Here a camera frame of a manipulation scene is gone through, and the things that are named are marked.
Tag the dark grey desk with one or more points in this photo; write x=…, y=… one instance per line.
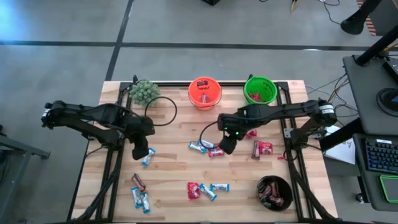
x=363, y=93
x=362, y=186

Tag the dark grey lower desk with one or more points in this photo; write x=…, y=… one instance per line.
x=362, y=186

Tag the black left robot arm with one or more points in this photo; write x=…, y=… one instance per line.
x=77, y=113

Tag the black stand foot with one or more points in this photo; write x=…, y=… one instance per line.
x=354, y=23

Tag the black bowl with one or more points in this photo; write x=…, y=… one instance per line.
x=289, y=194

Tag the orange plastic bucket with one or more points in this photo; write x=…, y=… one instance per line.
x=214, y=102

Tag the orange black striped mat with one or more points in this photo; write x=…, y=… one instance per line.
x=370, y=26

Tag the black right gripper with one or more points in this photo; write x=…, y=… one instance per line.
x=231, y=123

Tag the white paper sheet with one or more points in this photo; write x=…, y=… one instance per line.
x=342, y=152

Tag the black desk leg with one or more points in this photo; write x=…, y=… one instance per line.
x=342, y=135

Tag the grey metal bench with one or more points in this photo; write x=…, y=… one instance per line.
x=18, y=149

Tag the black backlit keyboard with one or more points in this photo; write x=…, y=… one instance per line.
x=382, y=155

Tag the black monitor stand base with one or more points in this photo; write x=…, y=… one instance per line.
x=387, y=98

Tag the red Skittles candy bag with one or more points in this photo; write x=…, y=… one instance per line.
x=252, y=134
x=216, y=152
x=193, y=190
x=265, y=147
x=255, y=97

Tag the artificial green potted plant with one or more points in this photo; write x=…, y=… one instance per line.
x=144, y=93

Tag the green plastic bucket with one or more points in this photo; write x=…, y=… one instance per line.
x=269, y=90

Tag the green edged pad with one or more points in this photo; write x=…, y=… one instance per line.
x=391, y=188

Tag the small red scrap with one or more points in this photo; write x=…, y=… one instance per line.
x=281, y=157

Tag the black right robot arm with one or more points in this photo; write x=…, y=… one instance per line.
x=289, y=109

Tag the brown chocolate candy bar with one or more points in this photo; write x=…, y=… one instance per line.
x=255, y=150
x=274, y=188
x=265, y=192
x=276, y=201
x=138, y=182

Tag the grey metal bracket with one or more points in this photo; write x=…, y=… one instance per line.
x=287, y=133

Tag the black pole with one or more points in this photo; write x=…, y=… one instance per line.
x=373, y=49

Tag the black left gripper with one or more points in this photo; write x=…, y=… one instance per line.
x=140, y=129

